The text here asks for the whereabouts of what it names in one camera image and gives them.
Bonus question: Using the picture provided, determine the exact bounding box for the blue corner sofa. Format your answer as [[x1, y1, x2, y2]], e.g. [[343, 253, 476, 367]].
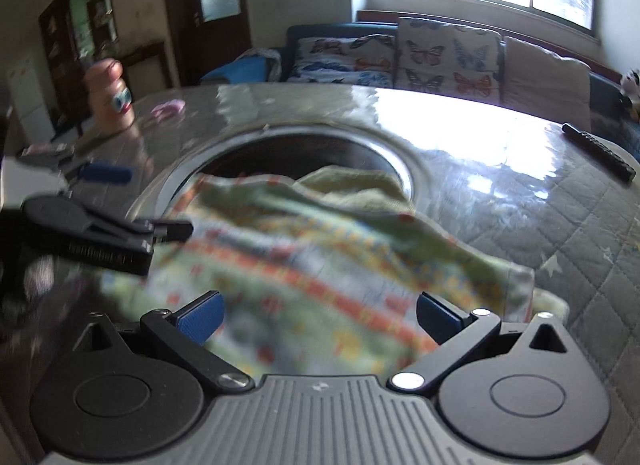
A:
[[200, 22, 631, 120]]

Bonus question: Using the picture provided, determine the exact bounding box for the dark wooden door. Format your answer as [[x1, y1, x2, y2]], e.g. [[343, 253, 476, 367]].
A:
[[165, 0, 252, 86]]

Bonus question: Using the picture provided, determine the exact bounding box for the plain beige cushion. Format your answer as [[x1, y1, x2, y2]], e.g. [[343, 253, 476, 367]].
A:
[[502, 37, 591, 132]]

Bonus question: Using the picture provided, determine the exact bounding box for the black and white plush toy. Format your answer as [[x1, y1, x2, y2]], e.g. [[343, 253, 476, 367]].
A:
[[620, 68, 640, 110]]

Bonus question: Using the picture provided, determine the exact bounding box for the dark wooden cabinet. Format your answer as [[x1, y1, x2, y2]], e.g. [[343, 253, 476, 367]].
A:
[[37, 0, 174, 139]]

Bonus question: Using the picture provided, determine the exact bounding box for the floral patterned children's garment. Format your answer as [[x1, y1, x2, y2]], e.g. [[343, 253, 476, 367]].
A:
[[101, 167, 570, 378]]

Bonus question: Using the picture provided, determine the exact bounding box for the butterfly print cushion lying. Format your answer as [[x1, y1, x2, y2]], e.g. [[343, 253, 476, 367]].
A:
[[286, 34, 395, 88]]

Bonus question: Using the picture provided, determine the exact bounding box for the butterfly print cushion upright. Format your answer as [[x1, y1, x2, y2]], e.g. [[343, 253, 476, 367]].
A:
[[394, 17, 502, 105]]

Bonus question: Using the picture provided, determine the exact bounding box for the pink bottle with label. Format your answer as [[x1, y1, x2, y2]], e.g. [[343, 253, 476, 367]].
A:
[[84, 58, 134, 134]]

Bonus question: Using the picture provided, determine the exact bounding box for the pink small object on table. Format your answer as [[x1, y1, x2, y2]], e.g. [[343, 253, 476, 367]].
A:
[[151, 99, 186, 122]]

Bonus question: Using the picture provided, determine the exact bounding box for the black remote control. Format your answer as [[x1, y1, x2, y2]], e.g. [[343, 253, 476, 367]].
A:
[[561, 122, 637, 184]]

